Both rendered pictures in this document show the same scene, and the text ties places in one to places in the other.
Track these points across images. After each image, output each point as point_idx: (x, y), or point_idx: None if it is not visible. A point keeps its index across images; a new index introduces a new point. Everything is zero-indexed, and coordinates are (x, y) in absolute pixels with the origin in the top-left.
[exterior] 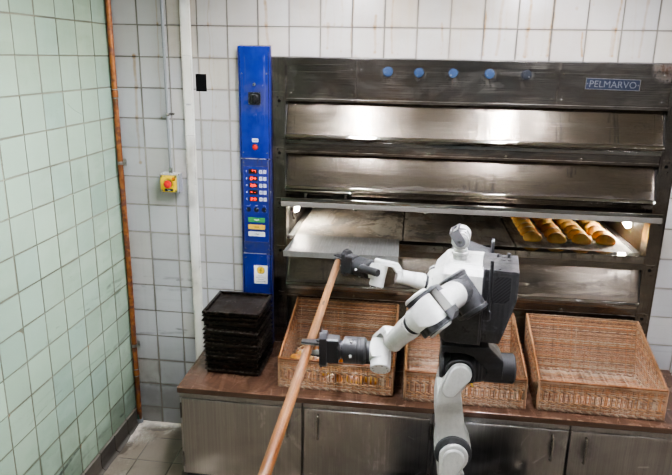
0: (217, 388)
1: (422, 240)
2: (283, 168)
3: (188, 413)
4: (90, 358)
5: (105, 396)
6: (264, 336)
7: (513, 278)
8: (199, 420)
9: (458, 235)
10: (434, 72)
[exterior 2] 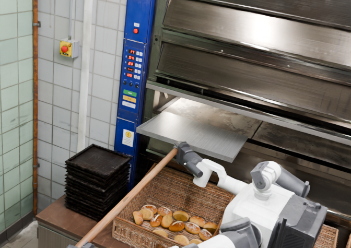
0: (64, 226)
1: (269, 142)
2: (158, 54)
3: (42, 237)
4: None
5: (0, 201)
6: (114, 191)
7: (306, 240)
8: (49, 245)
9: (259, 176)
10: None
